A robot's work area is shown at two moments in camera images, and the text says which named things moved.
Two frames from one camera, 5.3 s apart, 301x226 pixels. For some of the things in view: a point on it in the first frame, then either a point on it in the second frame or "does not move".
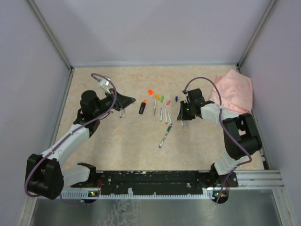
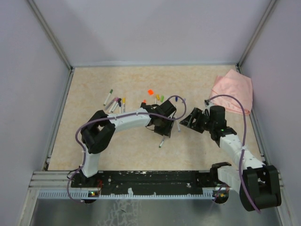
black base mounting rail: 158,182 does not move
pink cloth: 235,91 does not move
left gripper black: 122,101 to 166,131
